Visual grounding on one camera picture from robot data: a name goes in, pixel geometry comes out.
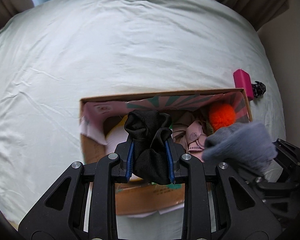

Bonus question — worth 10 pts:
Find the green wet wipes pack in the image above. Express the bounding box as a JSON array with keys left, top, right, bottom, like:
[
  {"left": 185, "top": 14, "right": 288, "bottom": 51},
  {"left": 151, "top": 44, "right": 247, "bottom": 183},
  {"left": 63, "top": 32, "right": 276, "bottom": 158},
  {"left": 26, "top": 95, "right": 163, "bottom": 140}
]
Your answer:
[{"left": 151, "top": 183, "right": 183, "bottom": 190}]

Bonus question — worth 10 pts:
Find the pink soft pouch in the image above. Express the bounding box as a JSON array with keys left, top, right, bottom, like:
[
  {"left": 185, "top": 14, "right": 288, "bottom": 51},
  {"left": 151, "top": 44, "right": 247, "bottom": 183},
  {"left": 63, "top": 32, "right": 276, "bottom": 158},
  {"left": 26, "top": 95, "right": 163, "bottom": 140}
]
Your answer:
[{"left": 233, "top": 69, "right": 254, "bottom": 101}]

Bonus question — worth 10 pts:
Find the pale green bed sheet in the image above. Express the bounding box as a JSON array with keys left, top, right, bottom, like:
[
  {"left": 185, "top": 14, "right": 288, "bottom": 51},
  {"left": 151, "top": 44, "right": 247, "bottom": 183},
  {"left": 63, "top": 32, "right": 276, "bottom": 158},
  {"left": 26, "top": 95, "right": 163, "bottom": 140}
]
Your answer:
[{"left": 0, "top": 0, "right": 286, "bottom": 224}]

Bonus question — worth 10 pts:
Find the black sock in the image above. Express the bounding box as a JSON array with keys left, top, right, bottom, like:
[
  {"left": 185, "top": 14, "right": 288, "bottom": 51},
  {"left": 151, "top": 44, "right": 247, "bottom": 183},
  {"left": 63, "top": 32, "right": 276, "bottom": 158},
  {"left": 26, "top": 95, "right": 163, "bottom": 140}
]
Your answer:
[{"left": 125, "top": 110, "right": 172, "bottom": 185}]

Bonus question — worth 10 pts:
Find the yellow rimmed white mesh pad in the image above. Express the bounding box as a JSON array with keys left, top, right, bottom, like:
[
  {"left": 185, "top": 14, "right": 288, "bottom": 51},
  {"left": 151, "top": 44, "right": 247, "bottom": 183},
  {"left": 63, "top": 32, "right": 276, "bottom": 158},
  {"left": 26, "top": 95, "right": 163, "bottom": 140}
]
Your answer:
[{"left": 105, "top": 119, "right": 128, "bottom": 155}]

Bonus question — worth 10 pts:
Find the cardboard box with pink lining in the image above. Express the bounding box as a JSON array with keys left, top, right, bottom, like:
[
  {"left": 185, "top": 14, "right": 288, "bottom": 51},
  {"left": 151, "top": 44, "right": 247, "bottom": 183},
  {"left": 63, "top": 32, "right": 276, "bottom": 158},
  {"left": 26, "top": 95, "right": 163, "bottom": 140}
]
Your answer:
[{"left": 79, "top": 88, "right": 251, "bottom": 216}]

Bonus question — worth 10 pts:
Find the orange green fluffy pompom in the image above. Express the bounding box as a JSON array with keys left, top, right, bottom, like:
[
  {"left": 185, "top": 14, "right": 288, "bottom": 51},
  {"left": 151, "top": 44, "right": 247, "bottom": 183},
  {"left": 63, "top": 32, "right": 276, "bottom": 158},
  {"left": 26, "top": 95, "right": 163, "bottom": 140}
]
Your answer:
[{"left": 208, "top": 102, "right": 236, "bottom": 131}]

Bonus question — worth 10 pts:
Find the black white patterned scrunchie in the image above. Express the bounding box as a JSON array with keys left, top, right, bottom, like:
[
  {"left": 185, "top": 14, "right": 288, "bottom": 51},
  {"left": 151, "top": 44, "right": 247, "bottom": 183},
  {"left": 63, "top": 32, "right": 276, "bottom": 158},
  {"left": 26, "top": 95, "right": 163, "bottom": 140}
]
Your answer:
[{"left": 251, "top": 81, "right": 266, "bottom": 98}]

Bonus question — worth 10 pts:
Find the grey fluffy soft toy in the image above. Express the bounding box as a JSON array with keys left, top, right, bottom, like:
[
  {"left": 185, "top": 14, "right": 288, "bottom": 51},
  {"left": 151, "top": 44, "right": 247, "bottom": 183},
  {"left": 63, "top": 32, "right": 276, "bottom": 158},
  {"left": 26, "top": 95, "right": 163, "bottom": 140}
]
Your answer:
[{"left": 202, "top": 121, "right": 277, "bottom": 172}]

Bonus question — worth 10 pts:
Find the pink patterned cloth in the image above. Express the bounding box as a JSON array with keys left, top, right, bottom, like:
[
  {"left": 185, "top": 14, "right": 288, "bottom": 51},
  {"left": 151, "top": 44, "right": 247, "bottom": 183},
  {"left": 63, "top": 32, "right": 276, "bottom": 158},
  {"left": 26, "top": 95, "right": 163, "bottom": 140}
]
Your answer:
[{"left": 172, "top": 120, "right": 207, "bottom": 161}]

